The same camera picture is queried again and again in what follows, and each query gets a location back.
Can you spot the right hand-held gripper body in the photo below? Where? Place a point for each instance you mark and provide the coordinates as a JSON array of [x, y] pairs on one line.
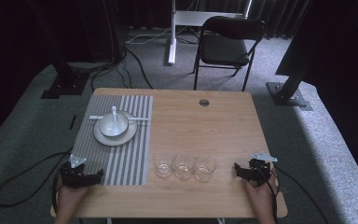
[[258, 170]]

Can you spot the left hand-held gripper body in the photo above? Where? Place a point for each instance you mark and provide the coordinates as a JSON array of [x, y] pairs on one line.
[[73, 177]]

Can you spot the person's left hand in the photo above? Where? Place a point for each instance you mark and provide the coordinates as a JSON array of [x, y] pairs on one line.
[[70, 197]]

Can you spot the person's right hand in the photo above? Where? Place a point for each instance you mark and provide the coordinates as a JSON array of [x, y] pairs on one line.
[[262, 196]]

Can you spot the grey striped placemat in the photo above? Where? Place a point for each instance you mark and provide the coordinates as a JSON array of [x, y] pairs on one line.
[[127, 161]]

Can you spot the clear drinking glass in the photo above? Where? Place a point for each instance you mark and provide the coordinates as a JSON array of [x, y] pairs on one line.
[[163, 165], [184, 168], [205, 169]]

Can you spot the white round plate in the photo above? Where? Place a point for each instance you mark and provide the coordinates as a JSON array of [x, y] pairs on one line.
[[118, 140]]

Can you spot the white bowl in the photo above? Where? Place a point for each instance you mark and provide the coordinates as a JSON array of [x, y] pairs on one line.
[[112, 126]]

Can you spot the small black strip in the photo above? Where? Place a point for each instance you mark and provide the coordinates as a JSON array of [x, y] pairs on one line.
[[72, 122]]

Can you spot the white spoon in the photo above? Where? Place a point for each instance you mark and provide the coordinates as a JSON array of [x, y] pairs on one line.
[[115, 119]]

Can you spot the white chopsticks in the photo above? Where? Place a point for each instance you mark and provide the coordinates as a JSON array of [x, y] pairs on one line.
[[140, 118]]

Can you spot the black stand with grey base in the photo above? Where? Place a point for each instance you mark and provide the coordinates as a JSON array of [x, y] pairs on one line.
[[290, 93]]

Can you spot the black metal stand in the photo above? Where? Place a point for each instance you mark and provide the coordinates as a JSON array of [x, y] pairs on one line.
[[63, 77]]

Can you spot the black folding chair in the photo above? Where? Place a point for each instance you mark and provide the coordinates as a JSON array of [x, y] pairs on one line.
[[227, 46]]

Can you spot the white desk frame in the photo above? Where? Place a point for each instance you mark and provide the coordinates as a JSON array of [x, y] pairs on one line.
[[172, 37]]

